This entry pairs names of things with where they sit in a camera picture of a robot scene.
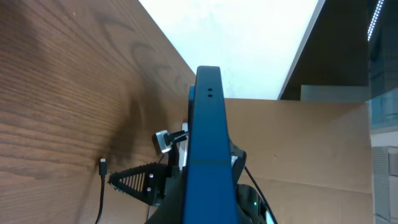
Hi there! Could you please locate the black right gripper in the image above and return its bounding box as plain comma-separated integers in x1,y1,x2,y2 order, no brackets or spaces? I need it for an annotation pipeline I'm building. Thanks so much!
161,141,248,224

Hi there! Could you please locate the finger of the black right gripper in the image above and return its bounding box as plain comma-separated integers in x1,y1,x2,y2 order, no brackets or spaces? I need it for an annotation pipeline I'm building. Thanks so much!
108,162,170,205

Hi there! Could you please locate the blue Galaxy smartphone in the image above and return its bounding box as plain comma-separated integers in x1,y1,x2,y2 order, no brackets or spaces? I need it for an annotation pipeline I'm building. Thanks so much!
182,66,238,224

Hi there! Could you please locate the black charging cable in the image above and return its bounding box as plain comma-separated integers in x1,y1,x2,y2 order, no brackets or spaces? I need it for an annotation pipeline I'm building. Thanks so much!
95,157,108,224

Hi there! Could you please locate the white power strip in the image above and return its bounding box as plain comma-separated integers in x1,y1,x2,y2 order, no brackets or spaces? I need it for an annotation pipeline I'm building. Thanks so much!
178,123,188,170

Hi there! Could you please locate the brown cardboard panel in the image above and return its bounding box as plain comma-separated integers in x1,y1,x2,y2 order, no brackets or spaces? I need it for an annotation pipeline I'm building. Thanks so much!
225,99,373,223

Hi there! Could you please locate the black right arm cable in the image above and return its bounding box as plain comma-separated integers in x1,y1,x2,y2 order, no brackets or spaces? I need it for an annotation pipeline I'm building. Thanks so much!
244,166,279,224

